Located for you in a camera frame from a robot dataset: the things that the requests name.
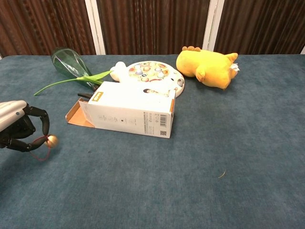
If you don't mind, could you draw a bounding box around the green artificial leaf stem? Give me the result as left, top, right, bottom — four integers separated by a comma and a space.
33, 70, 113, 96

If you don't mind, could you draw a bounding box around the yellow plush dinosaur toy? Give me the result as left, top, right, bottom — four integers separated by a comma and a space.
176, 46, 239, 90

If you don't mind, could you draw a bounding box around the white cardboard product box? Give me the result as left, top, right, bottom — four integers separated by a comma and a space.
65, 81, 177, 139

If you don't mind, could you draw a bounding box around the green glass vase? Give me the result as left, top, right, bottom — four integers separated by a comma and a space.
51, 47, 98, 92

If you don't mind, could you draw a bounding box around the white round fishing toy board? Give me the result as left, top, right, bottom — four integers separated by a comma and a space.
110, 61, 185, 98

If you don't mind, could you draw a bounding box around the white partition frame post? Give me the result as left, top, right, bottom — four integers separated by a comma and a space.
84, 0, 106, 55
202, 0, 225, 52

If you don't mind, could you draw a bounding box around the left robot hand black silver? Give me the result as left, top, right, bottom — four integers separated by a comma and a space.
0, 100, 51, 153

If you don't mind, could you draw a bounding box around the small golden bell red string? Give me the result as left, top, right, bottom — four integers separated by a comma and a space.
29, 135, 60, 161

